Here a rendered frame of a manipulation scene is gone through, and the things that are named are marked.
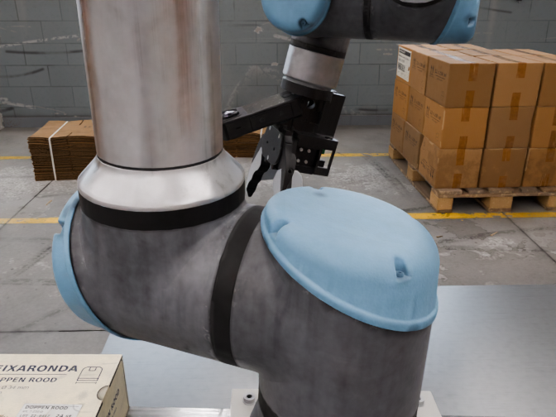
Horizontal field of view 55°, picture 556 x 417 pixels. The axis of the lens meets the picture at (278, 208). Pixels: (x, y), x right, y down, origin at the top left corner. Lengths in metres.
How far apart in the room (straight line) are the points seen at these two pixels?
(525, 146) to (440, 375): 2.90
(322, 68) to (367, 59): 4.75
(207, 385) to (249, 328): 0.37
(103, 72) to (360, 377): 0.24
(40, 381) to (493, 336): 0.59
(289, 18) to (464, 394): 0.48
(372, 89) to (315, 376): 5.21
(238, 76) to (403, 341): 5.09
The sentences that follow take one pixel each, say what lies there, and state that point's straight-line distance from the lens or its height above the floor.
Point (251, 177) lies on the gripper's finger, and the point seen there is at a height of 1.02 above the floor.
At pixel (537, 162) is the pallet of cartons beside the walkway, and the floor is 0.30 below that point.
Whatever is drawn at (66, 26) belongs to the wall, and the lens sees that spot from 5.62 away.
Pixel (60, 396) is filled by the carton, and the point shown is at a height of 0.90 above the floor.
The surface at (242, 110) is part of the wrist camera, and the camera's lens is 0.72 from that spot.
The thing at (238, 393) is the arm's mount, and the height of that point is 0.92.
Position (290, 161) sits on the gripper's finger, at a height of 1.07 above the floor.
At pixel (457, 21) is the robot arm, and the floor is 1.25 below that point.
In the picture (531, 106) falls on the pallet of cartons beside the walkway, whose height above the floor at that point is 0.65.
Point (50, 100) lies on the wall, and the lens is 5.79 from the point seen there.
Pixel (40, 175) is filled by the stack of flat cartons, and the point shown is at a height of 0.04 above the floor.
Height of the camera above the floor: 1.28
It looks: 22 degrees down
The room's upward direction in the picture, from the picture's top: straight up
